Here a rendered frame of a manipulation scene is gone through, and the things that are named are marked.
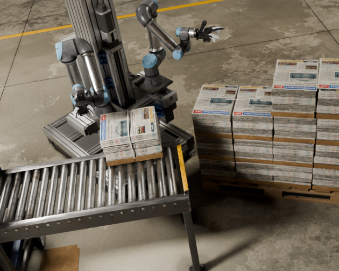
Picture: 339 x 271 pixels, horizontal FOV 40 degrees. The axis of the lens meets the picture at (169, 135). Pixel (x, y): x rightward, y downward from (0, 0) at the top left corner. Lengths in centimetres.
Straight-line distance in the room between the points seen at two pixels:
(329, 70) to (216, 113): 81
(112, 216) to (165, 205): 33
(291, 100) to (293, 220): 100
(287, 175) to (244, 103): 65
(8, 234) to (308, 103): 208
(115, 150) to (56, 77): 298
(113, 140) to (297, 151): 134
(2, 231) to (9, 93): 307
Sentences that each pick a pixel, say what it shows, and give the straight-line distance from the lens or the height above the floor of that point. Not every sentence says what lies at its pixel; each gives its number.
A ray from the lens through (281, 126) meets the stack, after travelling 331.
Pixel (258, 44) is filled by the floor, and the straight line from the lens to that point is 576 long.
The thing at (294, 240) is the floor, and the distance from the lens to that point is 358.
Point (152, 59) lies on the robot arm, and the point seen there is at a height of 104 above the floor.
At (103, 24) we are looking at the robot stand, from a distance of 338.
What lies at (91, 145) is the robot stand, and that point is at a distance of 427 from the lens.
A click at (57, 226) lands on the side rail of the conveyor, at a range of 294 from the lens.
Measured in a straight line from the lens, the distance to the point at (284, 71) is 329.
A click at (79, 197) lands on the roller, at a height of 80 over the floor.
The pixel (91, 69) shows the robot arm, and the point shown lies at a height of 129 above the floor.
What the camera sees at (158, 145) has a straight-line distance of 300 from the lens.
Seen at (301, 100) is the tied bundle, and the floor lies 98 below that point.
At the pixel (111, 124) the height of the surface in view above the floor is 103.
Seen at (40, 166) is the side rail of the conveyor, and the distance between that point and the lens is 330.
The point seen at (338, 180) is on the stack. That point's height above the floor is 27.
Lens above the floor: 285
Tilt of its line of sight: 39 degrees down
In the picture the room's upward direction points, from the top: 11 degrees counter-clockwise
